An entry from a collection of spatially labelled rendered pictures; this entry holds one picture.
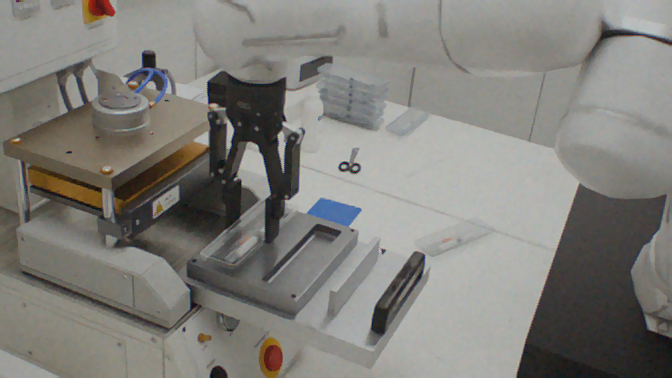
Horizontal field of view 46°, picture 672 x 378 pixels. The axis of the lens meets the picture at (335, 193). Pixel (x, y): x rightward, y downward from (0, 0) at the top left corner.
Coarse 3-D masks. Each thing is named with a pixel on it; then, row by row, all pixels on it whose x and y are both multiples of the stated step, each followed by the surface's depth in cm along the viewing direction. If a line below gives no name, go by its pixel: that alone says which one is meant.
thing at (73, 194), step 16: (192, 144) 120; (176, 160) 115; (192, 160) 117; (32, 176) 110; (48, 176) 108; (64, 176) 108; (144, 176) 110; (160, 176) 111; (32, 192) 111; (48, 192) 110; (64, 192) 108; (80, 192) 107; (96, 192) 105; (128, 192) 106; (144, 192) 107; (80, 208) 108; (96, 208) 107
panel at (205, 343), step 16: (192, 320) 105; (208, 320) 108; (192, 336) 105; (208, 336) 105; (224, 336) 111; (240, 336) 114; (256, 336) 117; (272, 336) 120; (192, 352) 104; (208, 352) 107; (224, 352) 110; (240, 352) 113; (256, 352) 116; (288, 352) 123; (208, 368) 107; (224, 368) 110; (240, 368) 113; (256, 368) 116
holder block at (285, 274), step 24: (312, 216) 117; (288, 240) 111; (312, 240) 114; (336, 240) 112; (192, 264) 104; (264, 264) 105; (288, 264) 108; (312, 264) 106; (336, 264) 109; (240, 288) 102; (264, 288) 100; (288, 288) 103; (312, 288) 103; (288, 312) 100
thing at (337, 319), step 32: (352, 256) 113; (384, 256) 114; (192, 288) 104; (320, 288) 106; (352, 288) 105; (384, 288) 107; (416, 288) 108; (256, 320) 102; (288, 320) 99; (320, 320) 100; (352, 320) 100; (352, 352) 97
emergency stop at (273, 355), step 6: (270, 348) 118; (276, 348) 119; (270, 354) 118; (276, 354) 119; (282, 354) 120; (264, 360) 118; (270, 360) 118; (276, 360) 119; (282, 360) 120; (270, 366) 118; (276, 366) 119
